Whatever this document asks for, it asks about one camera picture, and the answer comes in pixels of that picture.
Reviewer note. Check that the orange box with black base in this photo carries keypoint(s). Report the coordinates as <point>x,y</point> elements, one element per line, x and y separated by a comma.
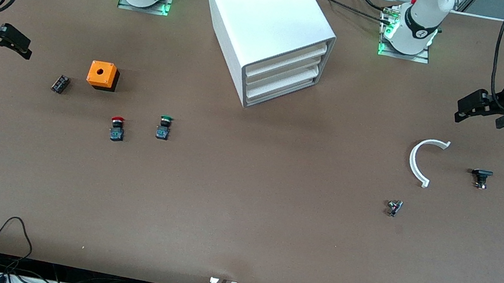
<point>102,74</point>

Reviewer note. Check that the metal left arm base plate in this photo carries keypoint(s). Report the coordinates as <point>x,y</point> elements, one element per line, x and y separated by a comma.
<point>424,59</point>

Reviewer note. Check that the red push button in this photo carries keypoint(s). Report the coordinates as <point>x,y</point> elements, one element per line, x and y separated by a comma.
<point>117,129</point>

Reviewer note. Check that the chrome tee fitting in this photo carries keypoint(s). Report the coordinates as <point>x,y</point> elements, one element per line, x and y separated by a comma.
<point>393,207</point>

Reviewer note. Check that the green push button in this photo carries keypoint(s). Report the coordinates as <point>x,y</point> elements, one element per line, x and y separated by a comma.
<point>163,128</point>

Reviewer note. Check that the small black electrical component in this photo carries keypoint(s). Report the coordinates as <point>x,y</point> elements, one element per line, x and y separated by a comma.
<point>60,84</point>

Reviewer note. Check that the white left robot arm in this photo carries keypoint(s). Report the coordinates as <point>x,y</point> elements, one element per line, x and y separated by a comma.
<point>419,26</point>

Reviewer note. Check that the black flat-head switch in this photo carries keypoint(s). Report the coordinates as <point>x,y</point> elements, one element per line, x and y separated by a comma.
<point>482,174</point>

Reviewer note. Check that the white shallow cabinet drawer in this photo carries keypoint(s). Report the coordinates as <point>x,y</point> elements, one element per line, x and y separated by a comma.
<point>290,59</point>
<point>287,76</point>
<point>285,91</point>

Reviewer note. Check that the white drawer cabinet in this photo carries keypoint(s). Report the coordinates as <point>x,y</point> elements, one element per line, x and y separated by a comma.
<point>263,6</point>

